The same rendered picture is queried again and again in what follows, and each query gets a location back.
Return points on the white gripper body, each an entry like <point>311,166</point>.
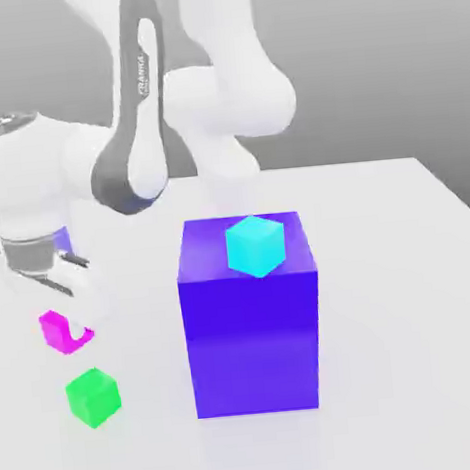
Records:
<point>69,291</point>

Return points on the small magenta cube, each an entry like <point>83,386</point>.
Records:
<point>55,333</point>

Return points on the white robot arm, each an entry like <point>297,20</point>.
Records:
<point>221,79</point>

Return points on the small green cube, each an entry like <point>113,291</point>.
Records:
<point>92,398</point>

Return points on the small cyan cube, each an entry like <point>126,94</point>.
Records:
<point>256,245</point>

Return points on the large blue box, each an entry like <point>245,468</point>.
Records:
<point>252,338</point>

